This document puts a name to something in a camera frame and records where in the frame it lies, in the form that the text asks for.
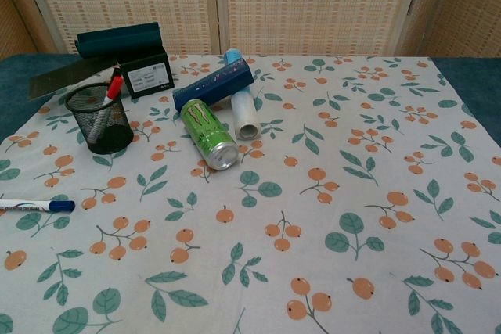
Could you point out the blue cap white marker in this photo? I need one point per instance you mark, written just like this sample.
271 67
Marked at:
39 205

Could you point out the black mesh pen holder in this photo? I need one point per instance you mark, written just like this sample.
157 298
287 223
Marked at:
113 134

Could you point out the red cap marker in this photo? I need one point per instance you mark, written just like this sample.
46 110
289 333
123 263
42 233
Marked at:
114 87

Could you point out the white and blue tube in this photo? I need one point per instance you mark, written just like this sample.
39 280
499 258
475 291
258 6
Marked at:
244 115

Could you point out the green energy drink can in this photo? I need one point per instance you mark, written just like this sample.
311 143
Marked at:
203 130

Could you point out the floral print tablecloth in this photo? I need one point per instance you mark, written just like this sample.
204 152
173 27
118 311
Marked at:
274 193

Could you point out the navy blue long box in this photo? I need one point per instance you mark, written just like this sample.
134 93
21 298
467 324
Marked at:
211 83

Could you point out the black box with white label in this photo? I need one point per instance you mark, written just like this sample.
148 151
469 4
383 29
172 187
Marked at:
146 76

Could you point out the woven bamboo folding screen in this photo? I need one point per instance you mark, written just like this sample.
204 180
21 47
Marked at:
274 5

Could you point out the teal cylindrical case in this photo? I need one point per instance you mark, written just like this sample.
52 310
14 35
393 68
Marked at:
117 42

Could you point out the dark grey flat sheet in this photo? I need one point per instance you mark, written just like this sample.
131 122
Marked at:
58 80

